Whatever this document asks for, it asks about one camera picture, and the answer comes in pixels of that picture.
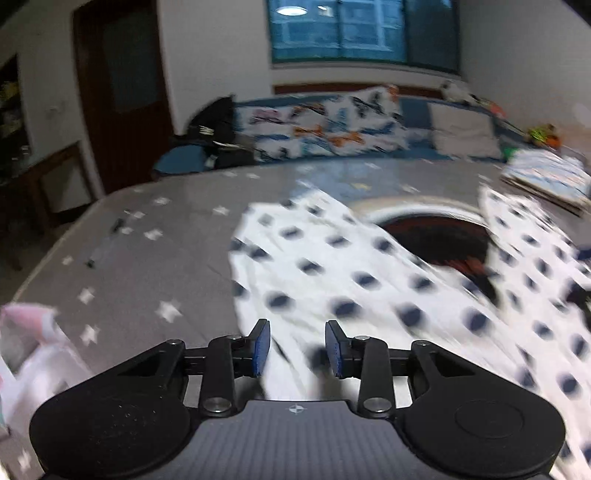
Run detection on white and black plush toy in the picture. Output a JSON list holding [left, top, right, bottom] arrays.
[[438, 79, 482, 105]]

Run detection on grey pillow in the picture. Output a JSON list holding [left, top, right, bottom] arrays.
[[427, 102, 505, 161]]

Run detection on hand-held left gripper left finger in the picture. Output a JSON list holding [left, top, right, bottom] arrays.
[[108, 319, 271, 419]]

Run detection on wooden chair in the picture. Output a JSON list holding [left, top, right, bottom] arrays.
[[21, 141, 99, 232]]

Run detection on pink and white cloth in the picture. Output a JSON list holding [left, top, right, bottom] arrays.
[[0, 302, 95, 464]]

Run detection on wall shelf with clutter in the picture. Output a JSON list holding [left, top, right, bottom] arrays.
[[0, 53, 34, 182]]

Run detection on blue bed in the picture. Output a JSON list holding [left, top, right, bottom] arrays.
[[152, 95, 532, 175]]

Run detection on black bag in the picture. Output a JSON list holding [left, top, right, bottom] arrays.
[[173, 95, 257, 169]]

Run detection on colourful plush toys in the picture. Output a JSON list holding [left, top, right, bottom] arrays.
[[527, 123, 562, 149]]

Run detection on white navy polka dot pants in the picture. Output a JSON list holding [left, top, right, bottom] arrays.
[[228, 182, 591, 480]]

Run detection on large window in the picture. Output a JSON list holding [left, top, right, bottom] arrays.
[[267, 0, 462, 75]]

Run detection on dark wooden door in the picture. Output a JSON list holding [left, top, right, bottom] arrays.
[[71, 0, 175, 195]]

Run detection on round black induction cooker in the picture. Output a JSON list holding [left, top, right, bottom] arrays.
[[351, 196, 494, 296]]

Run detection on folded blue striped clothes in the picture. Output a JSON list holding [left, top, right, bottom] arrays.
[[501, 150, 591, 217]]

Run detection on clear pen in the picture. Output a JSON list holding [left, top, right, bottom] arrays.
[[85, 233, 116, 269]]

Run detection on butterfly print pillow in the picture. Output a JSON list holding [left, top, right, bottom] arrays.
[[233, 85, 411, 162]]

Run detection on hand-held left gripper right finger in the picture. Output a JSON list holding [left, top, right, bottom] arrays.
[[325, 320, 468, 419]]

